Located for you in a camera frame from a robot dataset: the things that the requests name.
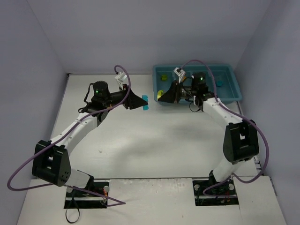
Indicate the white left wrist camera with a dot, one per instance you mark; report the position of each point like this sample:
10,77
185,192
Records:
120,78

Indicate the teal divided plastic tray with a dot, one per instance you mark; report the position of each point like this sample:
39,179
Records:
229,92

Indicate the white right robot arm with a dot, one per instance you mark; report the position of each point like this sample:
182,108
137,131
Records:
240,142

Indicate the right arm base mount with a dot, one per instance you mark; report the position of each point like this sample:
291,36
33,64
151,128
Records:
221,195

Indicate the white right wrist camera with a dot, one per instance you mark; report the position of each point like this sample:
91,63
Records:
179,73

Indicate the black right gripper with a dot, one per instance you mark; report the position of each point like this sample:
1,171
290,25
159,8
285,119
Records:
176,92

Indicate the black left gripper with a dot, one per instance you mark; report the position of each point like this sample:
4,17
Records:
127,98

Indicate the light blue long lego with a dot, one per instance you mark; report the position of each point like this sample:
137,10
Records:
146,104

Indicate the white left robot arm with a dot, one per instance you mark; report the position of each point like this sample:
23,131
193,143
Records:
52,163

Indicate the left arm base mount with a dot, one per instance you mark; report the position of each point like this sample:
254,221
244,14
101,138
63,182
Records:
75,199

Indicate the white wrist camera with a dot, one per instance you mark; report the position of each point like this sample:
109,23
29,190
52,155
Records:
179,73
120,78

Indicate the lime green curved lego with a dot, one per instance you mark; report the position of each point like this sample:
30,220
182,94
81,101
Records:
160,93

